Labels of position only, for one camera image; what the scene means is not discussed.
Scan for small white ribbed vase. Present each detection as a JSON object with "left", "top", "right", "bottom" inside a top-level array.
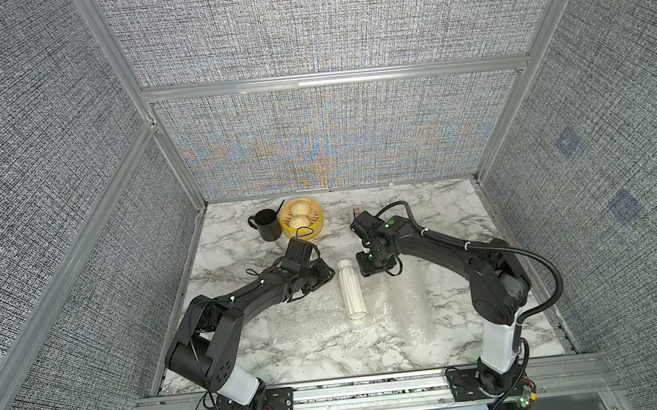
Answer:
[{"left": 337, "top": 259, "right": 368, "bottom": 321}]

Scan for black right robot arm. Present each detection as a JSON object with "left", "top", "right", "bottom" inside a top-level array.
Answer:
[{"left": 350, "top": 211, "right": 532, "bottom": 398}]

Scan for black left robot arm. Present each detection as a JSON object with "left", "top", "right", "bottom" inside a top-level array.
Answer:
[{"left": 165, "top": 239, "right": 335, "bottom": 410}]

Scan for grey tape dispenser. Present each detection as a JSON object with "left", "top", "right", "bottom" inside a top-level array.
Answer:
[{"left": 351, "top": 206, "right": 364, "bottom": 218}]

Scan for steamed bun front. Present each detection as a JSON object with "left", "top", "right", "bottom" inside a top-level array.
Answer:
[{"left": 289, "top": 215, "right": 312, "bottom": 230}]

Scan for steamed bun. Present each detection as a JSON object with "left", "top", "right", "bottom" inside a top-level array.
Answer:
[
  {"left": 290, "top": 201, "right": 311, "bottom": 217},
  {"left": 289, "top": 215, "right": 312, "bottom": 230}
]

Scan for yellow bamboo steamer basket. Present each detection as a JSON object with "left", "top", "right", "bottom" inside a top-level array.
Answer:
[{"left": 278, "top": 197, "right": 324, "bottom": 240}]

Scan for steamed bun back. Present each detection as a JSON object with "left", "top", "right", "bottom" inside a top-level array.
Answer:
[{"left": 290, "top": 201, "right": 311, "bottom": 217}]

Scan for black mug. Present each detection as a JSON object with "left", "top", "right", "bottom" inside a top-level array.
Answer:
[{"left": 247, "top": 201, "right": 285, "bottom": 242}]

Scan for black corrugated cable conduit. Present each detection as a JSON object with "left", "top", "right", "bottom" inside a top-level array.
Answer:
[{"left": 373, "top": 185, "right": 569, "bottom": 338}]

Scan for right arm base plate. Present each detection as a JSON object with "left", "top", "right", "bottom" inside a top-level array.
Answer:
[{"left": 444, "top": 366, "right": 537, "bottom": 403}]

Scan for aluminium front rail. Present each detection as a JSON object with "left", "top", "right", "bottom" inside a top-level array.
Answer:
[{"left": 136, "top": 353, "right": 620, "bottom": 410}]

